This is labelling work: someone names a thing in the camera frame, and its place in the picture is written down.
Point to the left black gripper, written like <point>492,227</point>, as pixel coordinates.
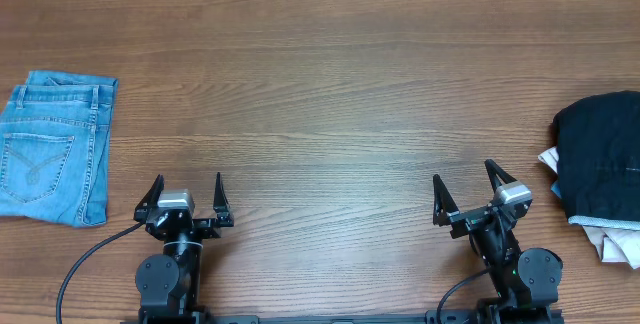
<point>209,229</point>

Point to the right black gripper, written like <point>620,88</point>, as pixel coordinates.
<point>473,217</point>

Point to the blue denim jeans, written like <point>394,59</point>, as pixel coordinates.
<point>55,138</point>

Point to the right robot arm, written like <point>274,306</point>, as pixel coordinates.
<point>526,281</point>

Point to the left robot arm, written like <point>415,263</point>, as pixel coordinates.
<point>169,282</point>

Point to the black folded garment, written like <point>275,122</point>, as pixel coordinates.
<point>597,141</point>

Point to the beige folded cloth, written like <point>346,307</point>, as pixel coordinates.
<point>617,244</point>

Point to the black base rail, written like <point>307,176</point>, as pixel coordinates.
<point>340,319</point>

